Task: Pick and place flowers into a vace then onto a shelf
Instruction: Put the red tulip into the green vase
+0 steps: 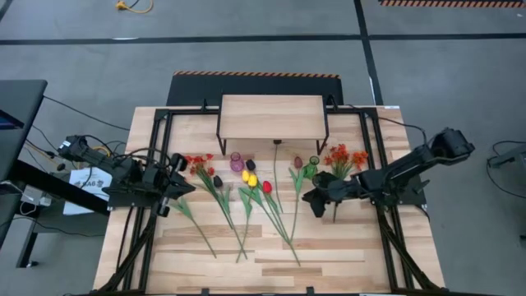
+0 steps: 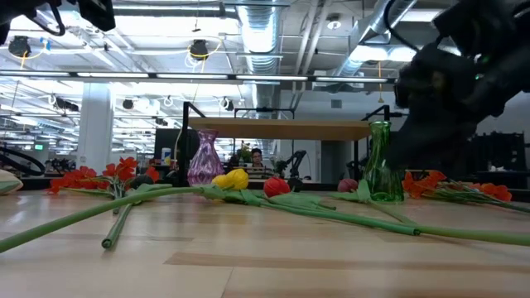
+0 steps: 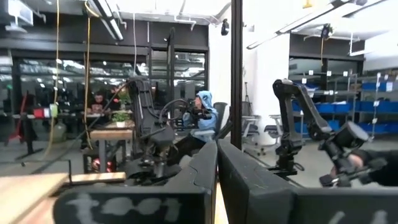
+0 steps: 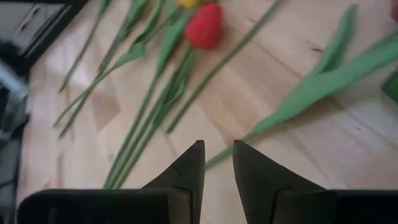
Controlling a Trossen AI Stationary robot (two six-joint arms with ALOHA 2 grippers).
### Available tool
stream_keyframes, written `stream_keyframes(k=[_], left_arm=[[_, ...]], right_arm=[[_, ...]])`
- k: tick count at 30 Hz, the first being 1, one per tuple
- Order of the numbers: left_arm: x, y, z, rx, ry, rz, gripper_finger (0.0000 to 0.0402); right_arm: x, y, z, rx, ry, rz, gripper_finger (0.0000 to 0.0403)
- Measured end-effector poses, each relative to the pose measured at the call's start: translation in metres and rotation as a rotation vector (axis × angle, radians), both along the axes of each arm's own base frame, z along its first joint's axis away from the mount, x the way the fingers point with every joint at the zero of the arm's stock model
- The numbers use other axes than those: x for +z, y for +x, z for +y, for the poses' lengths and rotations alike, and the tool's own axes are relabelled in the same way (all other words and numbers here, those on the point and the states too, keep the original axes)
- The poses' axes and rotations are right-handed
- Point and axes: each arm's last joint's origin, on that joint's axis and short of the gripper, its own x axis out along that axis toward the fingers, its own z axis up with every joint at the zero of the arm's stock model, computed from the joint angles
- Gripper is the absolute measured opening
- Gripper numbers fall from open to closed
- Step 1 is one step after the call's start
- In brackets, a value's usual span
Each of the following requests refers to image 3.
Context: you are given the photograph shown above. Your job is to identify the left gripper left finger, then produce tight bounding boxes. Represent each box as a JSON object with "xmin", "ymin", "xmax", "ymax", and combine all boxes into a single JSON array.
[{"xmin": 52, "ymin": 139, "xmax": 218, "ymax": 224}]

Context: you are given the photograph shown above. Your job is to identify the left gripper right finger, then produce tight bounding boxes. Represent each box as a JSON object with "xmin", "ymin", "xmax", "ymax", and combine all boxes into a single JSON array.
[{"xmin": 217, "ymin": 139, "xmax": 398, "ymax": 224}]

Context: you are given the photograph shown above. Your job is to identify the person's forearm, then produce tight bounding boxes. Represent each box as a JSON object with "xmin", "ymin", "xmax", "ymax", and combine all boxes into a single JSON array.
[{"xmin": 354, "ymin": 149, "xmax": 398, "ymax": 187}]

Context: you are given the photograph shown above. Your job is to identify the wooden work table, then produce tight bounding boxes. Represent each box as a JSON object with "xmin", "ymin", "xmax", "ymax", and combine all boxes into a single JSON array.
[{"xmin": 89, "ymin": 120, "xmax": 135, "ymax": 174}]

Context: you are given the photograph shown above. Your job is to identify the potted green plant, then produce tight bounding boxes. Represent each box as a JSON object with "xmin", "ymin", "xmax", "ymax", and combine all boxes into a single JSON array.
[{"xmin": 111, "ymin": 111, "xmax": 131, "ymax": 128}]

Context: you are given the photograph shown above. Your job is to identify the person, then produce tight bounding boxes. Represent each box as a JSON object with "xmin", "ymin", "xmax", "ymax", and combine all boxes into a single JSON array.
[
  {"xmin": 167, "ymin": 90, "xmax": 219, "ymax": 166},
  {"xmin": 88, "ymin": 91, "xmax": 109, "ymax": 115}
]

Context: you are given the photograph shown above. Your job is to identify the office chair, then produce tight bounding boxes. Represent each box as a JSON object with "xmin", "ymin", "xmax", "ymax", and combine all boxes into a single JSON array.
[{"xmin": 213, "ymin": 101, "xmax": 233, "ymax": 141}]

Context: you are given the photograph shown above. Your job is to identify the person's hand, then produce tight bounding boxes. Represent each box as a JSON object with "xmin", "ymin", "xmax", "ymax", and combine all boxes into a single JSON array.
[{"xmin": 329, "ymin": 152, "xmax": 368, "ymax": 180}]

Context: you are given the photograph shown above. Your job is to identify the metal shelving with blue bins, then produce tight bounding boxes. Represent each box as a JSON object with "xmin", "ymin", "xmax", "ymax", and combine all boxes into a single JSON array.
[{"xmin": 289, "ymin": 70, "xmax": 398, "ymax": 141}]

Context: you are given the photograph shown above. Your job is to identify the red box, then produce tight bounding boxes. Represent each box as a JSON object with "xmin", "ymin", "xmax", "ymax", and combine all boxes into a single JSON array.
[{"xmin": 32, "ymin": 106, "xmax": 52, "ymax": 119}]

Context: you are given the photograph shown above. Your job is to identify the long ceiling light fixture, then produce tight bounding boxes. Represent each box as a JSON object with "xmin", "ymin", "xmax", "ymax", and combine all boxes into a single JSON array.
[
  {"xmin": 246, "ymin": 0, "xmax": 343, "ymax": 50},
  {"xmin": 86, "ymin": 0, "xmax": 124, "ymax": 41}
]

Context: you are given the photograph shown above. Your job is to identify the black vertical frame post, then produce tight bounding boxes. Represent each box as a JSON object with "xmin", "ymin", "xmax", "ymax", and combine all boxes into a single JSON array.
[{"xmin": 230, "ymin": 0, "xmax": 244, "ymax": 151}]

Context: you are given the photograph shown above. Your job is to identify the yellow hanging cord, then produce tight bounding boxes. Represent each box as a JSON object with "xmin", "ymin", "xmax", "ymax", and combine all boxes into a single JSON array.
[
  {"xmin": 43, "ymin": 0, "xmax": 60, "ymax": 158},
  {"xmin": 83, "ymin": 1, "xmax": 94, "ymax": 150}
]

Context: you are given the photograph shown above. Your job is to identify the black ceiling cable reel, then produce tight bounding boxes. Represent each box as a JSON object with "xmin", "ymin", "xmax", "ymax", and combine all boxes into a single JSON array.
[
  {"xmin": 220, "ymin": 18, "xmax": 230, "ymax": 37},
  {"xmin": 320, "ymin": 23, "xmax": 333, "ymax": 40}
]

